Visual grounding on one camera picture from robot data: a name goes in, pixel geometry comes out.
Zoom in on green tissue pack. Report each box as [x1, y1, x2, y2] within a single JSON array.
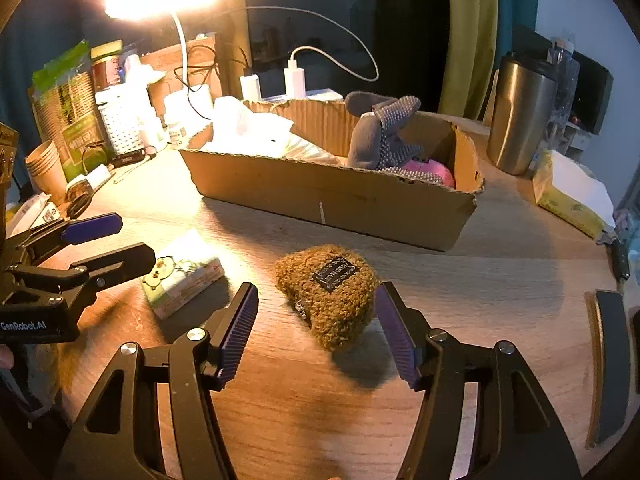
[[141, 229, 224, 320]]

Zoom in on brown fuzzy plush pouch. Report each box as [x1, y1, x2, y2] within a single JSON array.
[[274, 244, 381, 352]]

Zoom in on pink plush toy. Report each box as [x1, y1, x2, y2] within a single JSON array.
[[402, 159, 456, 188]]

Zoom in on grey dotted glove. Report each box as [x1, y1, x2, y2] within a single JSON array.
[[345, 91, 447, 186]]

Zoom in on white paper leaflet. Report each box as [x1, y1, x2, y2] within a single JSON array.
[[6, 193, 61, 237]]

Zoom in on stacked paper cups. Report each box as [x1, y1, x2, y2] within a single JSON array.
[[25, 141, 67, 206]]

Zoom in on white woven basket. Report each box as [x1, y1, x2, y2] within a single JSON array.
[[94, 84, 154, 155]]

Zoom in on green printed package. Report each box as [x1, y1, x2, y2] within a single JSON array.
[[28, 40, 107, 181]]

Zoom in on yellow green sponge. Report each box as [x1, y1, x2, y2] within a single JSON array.
[[90, 39, 122, 60]]

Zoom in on yellow tissue box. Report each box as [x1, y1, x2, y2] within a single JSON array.
[[532, 150, 615, 240]]

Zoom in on white desk lamp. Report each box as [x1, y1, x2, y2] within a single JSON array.
[[102, 0, 224, 122]]

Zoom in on brown cardboard box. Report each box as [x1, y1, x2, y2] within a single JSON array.
[[180, 112, 484, 252]]

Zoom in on white power strip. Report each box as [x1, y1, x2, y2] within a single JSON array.
[[262, 88, 344, 103]]

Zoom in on steel thermos cup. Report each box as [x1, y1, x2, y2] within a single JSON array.
[[486, 52, 558, 176]]

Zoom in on black computer monitor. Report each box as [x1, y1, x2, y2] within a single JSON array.
[[512, 24, 614, 136]]

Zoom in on clear water bottle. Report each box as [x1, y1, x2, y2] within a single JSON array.
[[548, 37, 580, 132]]

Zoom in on yellow teal curtain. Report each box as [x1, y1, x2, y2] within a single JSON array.
[[438, 0, 538, 119]]

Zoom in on black handled scissors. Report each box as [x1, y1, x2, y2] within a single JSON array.
[[64, 179, 105, 220]]

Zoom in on white charger with black cable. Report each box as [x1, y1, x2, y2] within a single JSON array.
[[171, 44, 264, 123]]

